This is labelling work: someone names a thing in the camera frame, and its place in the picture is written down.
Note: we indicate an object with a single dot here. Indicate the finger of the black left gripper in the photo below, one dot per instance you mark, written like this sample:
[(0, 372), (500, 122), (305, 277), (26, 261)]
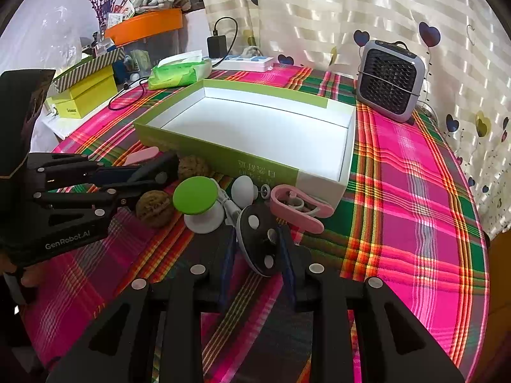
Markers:
[(111, 167), (116, 189)]

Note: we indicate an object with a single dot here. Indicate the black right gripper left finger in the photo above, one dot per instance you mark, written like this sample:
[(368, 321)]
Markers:
[(120, 344)]

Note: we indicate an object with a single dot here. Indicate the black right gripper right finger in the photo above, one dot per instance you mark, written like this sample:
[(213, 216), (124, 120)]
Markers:
[(365, 317)]

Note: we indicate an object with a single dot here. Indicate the pink oblong case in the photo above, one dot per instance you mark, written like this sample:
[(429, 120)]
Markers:
[(141, 156)]

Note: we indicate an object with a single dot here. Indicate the green round cap gadget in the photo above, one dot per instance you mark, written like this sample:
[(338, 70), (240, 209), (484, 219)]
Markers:
[(197, 199)]

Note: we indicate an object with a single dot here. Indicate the white ball camera gadget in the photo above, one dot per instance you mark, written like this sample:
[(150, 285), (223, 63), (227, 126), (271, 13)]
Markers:
[(244, 192)]

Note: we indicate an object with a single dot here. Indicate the pink clip holder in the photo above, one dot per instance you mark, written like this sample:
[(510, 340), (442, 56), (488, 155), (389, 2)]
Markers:
[(299, 209)]

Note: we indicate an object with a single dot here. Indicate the person left hand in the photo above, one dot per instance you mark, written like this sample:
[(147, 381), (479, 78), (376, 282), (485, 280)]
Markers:
[(32, 275)]

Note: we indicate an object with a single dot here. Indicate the yellow cardboard box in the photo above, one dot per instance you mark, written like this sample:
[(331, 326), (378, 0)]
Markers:
[(84, 96)]

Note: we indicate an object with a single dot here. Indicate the striped gift box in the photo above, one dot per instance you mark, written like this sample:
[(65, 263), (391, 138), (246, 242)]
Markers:
[(85, 68)]

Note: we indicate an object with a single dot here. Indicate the pink plaid tablecloth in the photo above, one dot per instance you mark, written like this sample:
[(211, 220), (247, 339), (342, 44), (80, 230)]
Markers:
[(408, 217)]

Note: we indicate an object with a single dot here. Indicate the green tissue pack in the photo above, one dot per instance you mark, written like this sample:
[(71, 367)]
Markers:
[(180, 70)]

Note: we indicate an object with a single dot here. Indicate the orange plastic bin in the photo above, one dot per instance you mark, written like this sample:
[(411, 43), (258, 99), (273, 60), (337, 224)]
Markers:
[(145, 25)]

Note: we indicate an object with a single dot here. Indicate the green white cardboard box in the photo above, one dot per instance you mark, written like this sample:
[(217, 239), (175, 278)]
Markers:
[(273, 135)]

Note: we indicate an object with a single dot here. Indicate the black power adapter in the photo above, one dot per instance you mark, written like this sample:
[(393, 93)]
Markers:
[(217, 46)]

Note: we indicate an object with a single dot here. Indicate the white power strip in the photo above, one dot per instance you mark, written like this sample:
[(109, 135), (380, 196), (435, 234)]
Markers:
[(250, 64)]

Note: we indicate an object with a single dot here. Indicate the grey portable fan heater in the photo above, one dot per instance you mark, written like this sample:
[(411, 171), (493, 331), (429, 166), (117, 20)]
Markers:
[(390, 79)]

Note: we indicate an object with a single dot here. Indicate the cream striped heart curtain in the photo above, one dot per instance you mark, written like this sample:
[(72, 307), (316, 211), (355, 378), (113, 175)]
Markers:
[(465, 49)]

